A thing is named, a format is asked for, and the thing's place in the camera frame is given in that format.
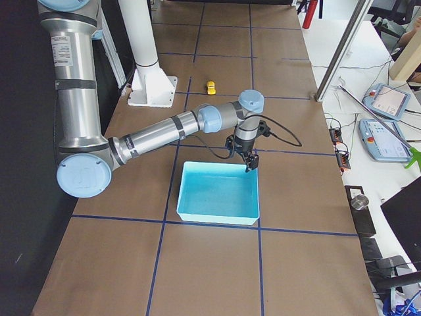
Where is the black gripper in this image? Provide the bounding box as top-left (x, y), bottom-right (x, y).
top-left (234, 138), bottom-right (259, 172)

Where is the yellow beetle toy car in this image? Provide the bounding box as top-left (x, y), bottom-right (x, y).
top-left (206, 80), bottom-right (216, 95)

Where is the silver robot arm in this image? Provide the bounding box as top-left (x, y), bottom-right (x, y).
top-left (37, 1), bottom-right (264, 198)

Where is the turquoise plastic bin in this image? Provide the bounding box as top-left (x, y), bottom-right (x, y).
top-left (176, 161), bottom-right (260, 225)

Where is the orange connector block upper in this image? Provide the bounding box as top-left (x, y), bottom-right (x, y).
top-left (329, 128), bottom-right (343, 144)

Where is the orange connector block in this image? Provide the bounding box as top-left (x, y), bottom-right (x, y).
top-left (335, 150), bottom-right (351, 171)
top-left (329, 128), bottom-right (343, 144)

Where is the orange connector block lower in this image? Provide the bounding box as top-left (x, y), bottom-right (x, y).
top-left (335, 150), bottom-right (351, 171)

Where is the silver metal cup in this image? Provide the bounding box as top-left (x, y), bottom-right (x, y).
top-left (350, 194), bottom-right (369, 211)

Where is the teach pendant lower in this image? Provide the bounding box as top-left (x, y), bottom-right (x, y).
top-left (359, 119), bottom-right (411, 163)

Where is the teach pendant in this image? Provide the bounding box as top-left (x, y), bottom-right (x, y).
top-left (359, 119), bottom-right (411, 163)
top-left (362, 83), bottom-right (410, 121)

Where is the teach pendant upper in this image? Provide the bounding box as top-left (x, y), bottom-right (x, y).
top-left (362, 83), bottom-right (410, 121)

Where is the red cylinder bottle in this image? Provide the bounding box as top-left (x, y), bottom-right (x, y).
top-left (302, 0), bottom-right (319, 30)

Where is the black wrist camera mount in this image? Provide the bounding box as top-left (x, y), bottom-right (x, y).
top-left (225, 120), bottom-right (270, 149)

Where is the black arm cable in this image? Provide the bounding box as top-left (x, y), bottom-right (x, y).
top-left (192, 114), bottom-right (303, 159)

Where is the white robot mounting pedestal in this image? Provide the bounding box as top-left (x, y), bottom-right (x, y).
top-left (118, 0), bottom-right (178, 108)

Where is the grabber stick green handle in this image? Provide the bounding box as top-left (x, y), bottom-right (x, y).
top-left (338, 85), bottom-right (420, 169)

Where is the aluminium frame post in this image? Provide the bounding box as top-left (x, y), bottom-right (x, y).
top-left (314, 0), bottom-right (373, 102)

